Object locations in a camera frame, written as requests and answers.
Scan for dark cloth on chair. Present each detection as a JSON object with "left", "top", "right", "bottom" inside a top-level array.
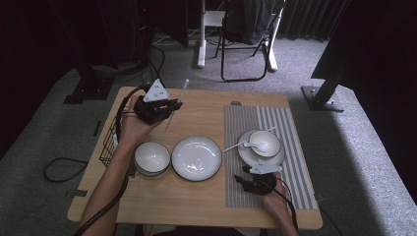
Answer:
[{"left": 225, "top": 0, "right": 276, "bottom": 46}]

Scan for black stand base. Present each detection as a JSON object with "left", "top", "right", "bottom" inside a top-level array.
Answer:
[{"left": 63, "top": 63, "right": 115, "bottom": 105}]

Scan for white desk leg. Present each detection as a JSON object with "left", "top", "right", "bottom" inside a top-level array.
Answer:
[
  {"left": 196, "top": 0, "right": 227, "bottom": 70},
  {"left": 266, "top": 6, "right": 283, "bottom": 73}
]

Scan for white plate dark rim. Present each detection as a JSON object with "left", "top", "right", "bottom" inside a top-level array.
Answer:
[
  {"left": 237, "top": 129, "right": 286, "bottom": 168},
  {"left": 170, "top": 136, "right": 223, "bottom": 183}
]

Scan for grey striped placemat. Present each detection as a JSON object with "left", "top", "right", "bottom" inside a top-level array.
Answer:
[{"left": 223, "top": 104, "right": 320, "bottom": 209}]

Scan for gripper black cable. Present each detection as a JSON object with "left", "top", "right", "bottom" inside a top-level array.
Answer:
[
  {"left": 273, "top": 181, "right": 300, "bottom": 231},
  {"left": 73, "top": 84, "right": 152, "bottom": 236}
]

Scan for black floor cable loop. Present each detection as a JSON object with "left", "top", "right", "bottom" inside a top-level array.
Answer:
[{"left": 43, "top": 157, "right": 89, "bottom": 184}]

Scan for person's dark clothing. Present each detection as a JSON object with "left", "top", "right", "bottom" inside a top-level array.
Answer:
[{"left": 153, "top": 226, "right": 250, "bottom": 236}]

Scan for white bowl dark rim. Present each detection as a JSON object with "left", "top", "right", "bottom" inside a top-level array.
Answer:
[
  {"left": 136, "top": 168, "right": 170, "bottom": 180},
  {"left": 134, "top": 141, "right": 172, "bottom": 174},
  {"left": 249, "top": 130, "right": 282, "bottom": 158}
]

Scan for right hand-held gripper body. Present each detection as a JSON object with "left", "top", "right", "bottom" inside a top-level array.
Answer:
[{"left": 243, "top": 159, "right": 283, "bottom": 197}]

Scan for black folding chair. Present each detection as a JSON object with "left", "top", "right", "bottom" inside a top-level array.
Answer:
[{"left": 214, "top": 0, "right": 286, "bottom": 83}]

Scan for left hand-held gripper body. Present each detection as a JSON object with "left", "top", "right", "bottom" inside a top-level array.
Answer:
[{"left": 133, "top": 78, "right": 171, "bottom": 126}]

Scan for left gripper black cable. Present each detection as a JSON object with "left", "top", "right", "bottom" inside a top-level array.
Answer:
[{"left": 73, "top": 84, "right": 152, "bottom": 236}]

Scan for black screen panel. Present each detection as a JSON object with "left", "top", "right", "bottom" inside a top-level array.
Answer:
[{"left": 310, "top": 0, "right": 417, "bottom": 201}]

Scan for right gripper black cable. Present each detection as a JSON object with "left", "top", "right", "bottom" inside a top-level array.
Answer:
[{"left": 273, "top": 181, "right": 300, "bottom": 231}]

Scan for person's left hand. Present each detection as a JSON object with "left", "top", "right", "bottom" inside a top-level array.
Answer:
[{"left": 117, "top": 94, "right": 165, "bottom": 152}]

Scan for black floor cables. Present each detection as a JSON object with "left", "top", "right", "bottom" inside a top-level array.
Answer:
[{"left": 140, "top": 44, "right": 167, "bottom": 89}]

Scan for black wire basket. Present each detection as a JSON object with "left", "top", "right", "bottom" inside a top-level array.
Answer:
[{"left": 98, "top": 114, "right": 139, "bottom": 178}]

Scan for person's right hand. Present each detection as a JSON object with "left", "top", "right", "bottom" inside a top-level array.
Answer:
[{"left": 261, "top": 171, "right": 292, "bottom": 214}]

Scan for dark curtain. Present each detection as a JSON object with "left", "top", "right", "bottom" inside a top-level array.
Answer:
[{"left": 277, "top": 0, "right": 349, "bottom": 42}]

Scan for black metal stand with base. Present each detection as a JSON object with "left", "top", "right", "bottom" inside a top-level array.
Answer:
[{"left": 300, "top": 62, "right": 348, "bottom": 113}]

